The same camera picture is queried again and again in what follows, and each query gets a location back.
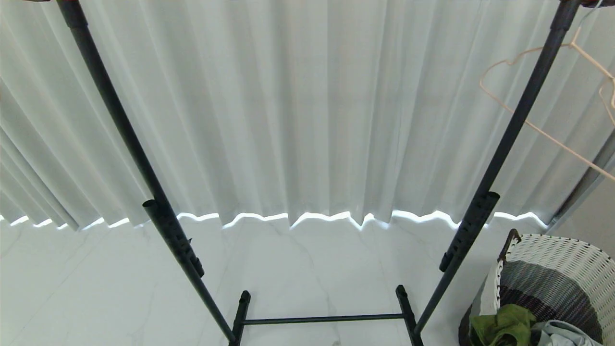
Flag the pale grey shorts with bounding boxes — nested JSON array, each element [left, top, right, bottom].
[[529, 320, 603, 346]]

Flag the black clothes rack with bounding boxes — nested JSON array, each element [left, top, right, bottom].
[[55, 0, 584, 346]]

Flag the white curtain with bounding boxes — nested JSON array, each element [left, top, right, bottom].
[[0, 0, 615, 230]]

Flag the white laundry basket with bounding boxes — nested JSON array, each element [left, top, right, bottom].
[[458, 229, 615, 346]]

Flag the pink clothes hanger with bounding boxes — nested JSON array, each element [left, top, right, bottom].
[[479, 2, 615, 182]]

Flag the green garment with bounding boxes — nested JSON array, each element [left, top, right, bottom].
[[469, 304, 537, 346]]

